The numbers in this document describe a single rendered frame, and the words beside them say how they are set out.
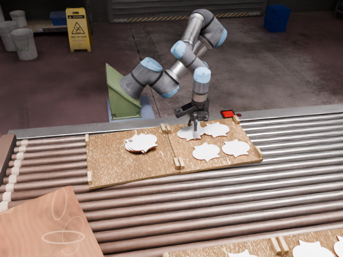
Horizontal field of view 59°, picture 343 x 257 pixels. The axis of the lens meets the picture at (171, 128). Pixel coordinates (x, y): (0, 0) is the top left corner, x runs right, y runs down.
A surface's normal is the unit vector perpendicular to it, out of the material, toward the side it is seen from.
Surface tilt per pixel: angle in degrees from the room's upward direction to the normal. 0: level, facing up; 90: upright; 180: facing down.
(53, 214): 0
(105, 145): 0
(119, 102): 90
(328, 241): 0
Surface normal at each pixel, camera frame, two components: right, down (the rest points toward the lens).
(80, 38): 0.15, 0.43
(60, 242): 0.03, -0.79
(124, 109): 0.20, 0.61
